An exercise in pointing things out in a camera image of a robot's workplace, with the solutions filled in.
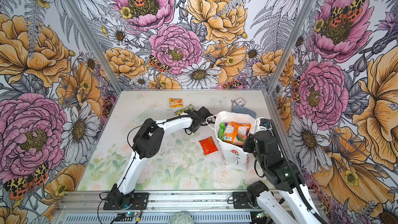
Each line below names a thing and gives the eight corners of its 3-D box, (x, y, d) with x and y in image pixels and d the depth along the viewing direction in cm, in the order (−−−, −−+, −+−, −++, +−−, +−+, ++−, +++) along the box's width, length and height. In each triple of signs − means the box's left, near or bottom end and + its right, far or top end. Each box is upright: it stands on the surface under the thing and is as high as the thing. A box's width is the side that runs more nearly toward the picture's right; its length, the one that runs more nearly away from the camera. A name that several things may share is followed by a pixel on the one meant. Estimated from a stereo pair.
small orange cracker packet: (168, 107, 113) (167, 105, 111) (169, 100, 117) (169, 98, 116) (183, 107, 113) (182, 105, 111) (183, 100, 117) (183, 98, 116)
